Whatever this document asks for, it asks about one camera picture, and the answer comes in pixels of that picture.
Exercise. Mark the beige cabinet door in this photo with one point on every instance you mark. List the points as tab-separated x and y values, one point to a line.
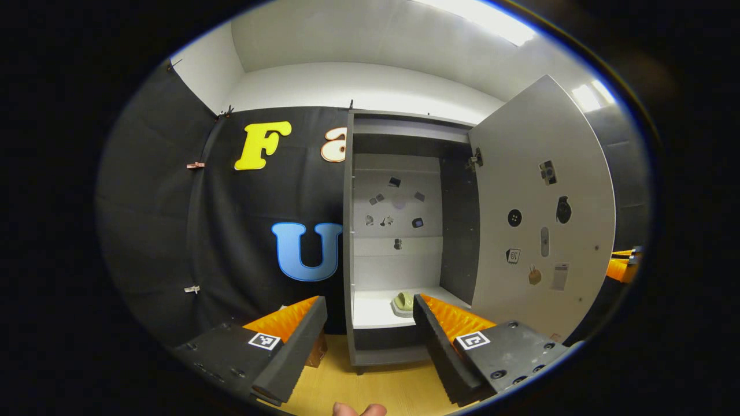
520	173

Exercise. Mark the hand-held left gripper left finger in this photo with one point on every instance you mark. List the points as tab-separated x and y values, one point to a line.
298	355

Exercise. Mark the small ceiling light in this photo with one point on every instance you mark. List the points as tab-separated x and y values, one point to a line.
592	95

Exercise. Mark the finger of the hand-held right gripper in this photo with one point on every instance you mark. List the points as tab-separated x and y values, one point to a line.
621	270
624	253

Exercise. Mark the black backdrop cloth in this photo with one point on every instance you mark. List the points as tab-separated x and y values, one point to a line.
231	231

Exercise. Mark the wooden clip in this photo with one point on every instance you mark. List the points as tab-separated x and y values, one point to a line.
195	165

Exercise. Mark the black door hinge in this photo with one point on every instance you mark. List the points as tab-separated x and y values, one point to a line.
475	160

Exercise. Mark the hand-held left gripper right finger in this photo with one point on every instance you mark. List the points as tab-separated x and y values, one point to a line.
442	358

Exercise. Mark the long ceiling light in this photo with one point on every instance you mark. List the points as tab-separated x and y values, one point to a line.
485	20

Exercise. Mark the dark grey cabinet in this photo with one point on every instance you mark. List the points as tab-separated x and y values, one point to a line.
376	271

